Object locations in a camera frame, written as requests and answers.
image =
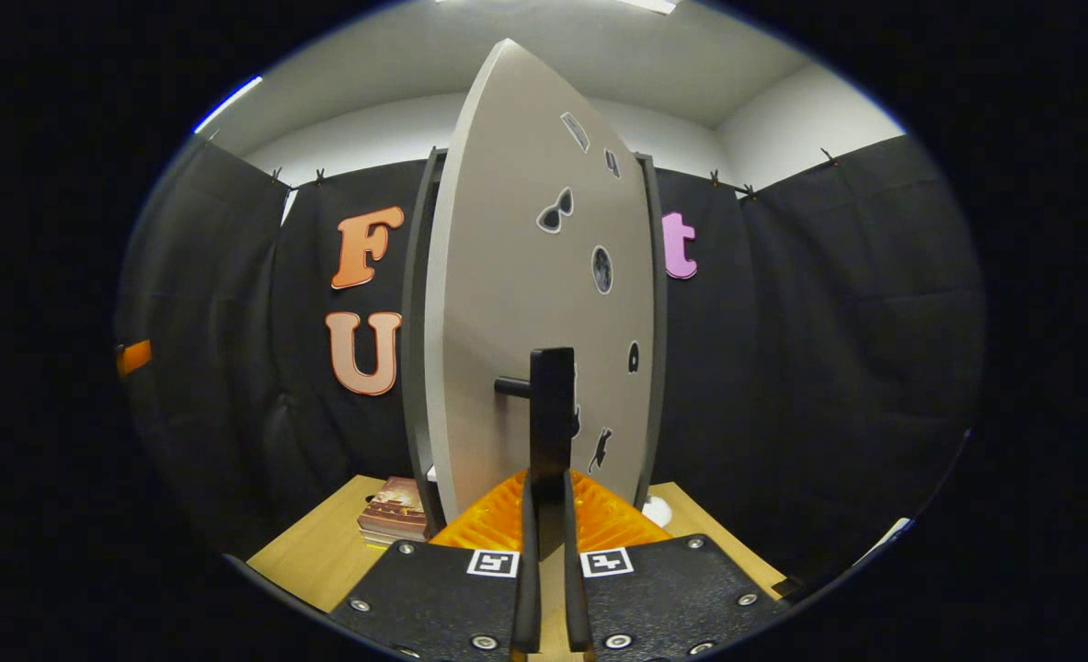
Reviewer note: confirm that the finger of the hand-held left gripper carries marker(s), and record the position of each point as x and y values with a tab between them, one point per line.
135	358

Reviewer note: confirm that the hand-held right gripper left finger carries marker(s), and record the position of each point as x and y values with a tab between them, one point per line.
529	588

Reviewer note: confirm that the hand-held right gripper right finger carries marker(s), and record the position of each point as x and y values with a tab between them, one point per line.
575	588

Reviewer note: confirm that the beige cabinet door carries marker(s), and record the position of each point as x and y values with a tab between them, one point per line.
498	276

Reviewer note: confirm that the white ceramic lidded jar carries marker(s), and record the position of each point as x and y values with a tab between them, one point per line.
658	511

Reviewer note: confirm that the stack of books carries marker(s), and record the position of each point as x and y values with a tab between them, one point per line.
395	510

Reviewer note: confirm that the black backdrop cloth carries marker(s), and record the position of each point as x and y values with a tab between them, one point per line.
829	368

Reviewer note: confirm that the ceiling light panel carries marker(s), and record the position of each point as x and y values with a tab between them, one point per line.
649	5

